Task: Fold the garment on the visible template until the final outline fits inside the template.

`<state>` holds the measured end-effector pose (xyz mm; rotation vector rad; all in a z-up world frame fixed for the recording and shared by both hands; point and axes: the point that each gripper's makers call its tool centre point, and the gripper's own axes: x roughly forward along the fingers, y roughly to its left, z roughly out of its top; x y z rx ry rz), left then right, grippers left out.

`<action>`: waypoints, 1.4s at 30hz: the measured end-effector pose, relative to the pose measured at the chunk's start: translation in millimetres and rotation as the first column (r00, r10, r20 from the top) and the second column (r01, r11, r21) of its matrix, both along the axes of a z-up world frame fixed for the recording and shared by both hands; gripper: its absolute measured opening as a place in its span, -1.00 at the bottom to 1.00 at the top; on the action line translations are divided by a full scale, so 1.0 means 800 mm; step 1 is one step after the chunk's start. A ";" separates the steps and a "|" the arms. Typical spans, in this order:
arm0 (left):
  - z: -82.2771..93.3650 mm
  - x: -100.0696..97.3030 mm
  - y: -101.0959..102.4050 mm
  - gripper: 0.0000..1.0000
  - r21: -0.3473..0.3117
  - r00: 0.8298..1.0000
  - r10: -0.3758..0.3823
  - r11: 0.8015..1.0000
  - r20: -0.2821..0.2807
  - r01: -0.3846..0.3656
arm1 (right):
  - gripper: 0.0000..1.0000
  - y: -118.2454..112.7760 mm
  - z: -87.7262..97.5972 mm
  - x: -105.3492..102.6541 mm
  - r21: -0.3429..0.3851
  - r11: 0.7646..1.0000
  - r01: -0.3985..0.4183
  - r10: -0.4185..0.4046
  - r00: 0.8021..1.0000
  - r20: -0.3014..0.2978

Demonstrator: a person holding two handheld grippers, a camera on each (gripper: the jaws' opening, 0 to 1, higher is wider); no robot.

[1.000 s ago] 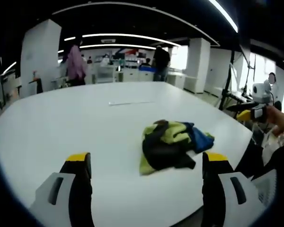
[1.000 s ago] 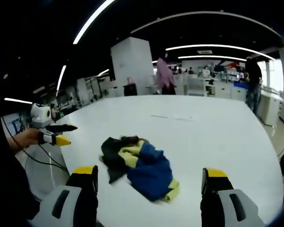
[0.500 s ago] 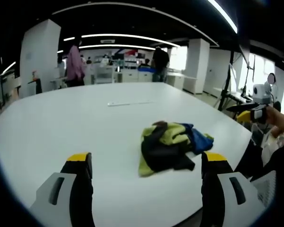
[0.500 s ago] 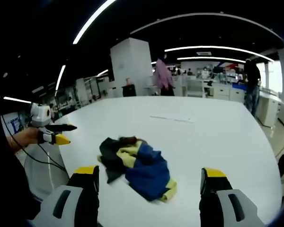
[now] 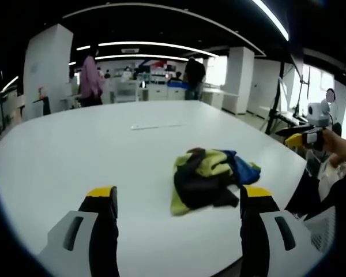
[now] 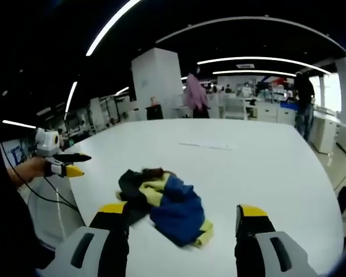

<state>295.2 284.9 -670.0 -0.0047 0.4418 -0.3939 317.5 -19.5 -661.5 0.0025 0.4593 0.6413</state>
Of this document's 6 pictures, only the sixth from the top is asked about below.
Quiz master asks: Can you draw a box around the white cabinet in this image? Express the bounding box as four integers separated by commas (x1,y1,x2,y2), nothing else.
309,109,340,155

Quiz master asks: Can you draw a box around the person's left hand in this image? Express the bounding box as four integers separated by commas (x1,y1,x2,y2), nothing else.
6,157,50,189

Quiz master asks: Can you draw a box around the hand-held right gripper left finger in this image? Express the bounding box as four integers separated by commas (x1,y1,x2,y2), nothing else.
36,201,130,277

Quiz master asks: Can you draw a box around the blue yellow black garment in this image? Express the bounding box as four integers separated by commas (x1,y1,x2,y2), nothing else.
116,166,215,248

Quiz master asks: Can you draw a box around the blue storage bin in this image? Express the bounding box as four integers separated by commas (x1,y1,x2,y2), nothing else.
280,100,299,111

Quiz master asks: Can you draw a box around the black cabinet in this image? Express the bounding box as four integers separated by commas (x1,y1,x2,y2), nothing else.
145,104,164,121

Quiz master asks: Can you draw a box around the white lab bench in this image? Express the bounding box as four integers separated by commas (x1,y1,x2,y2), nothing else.
217,95,296,126

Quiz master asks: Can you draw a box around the black cable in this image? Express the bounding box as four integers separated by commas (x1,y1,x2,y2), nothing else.
10,167,81,213

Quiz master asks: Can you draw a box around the white square pillar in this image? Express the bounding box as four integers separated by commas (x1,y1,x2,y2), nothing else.
131,47,185,121

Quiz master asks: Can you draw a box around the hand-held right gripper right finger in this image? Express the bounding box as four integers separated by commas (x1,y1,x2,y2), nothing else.
234,204,318,277

